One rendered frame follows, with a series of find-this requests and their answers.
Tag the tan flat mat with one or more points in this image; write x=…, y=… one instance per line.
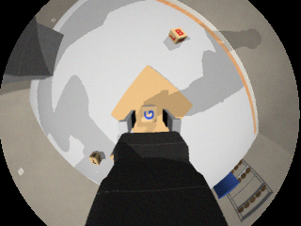
x=151, y=88

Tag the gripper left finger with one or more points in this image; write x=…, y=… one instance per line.
x=126, y=125

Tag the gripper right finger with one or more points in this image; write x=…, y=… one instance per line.
x=172, y=123

